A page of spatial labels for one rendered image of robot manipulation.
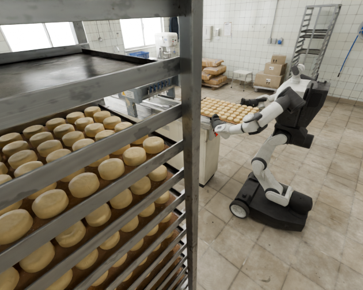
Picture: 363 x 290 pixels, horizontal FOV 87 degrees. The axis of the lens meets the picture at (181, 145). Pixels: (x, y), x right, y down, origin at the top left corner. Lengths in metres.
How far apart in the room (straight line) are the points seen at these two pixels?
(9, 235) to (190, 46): 0.39
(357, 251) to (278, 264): 0.73
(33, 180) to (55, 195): 0.10
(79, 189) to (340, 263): 2.16
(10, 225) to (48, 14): 0.29
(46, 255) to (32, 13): 0.36
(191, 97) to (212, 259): 1.70
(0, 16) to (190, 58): 0.24
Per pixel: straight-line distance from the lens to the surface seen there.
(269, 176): 2.05
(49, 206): 0.39
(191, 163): 0.46
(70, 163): 0.31
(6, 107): 0.27
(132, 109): 2.16
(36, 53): 0.70
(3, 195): 0.31
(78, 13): 0.28
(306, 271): 2.12
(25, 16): 0.26
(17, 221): 0.39
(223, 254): 1.98
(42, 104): 0.27
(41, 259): 0.45
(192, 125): 0.40
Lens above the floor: 1.76
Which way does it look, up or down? 34 degrees down
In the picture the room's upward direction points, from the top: 2 degrees counter-clockwise
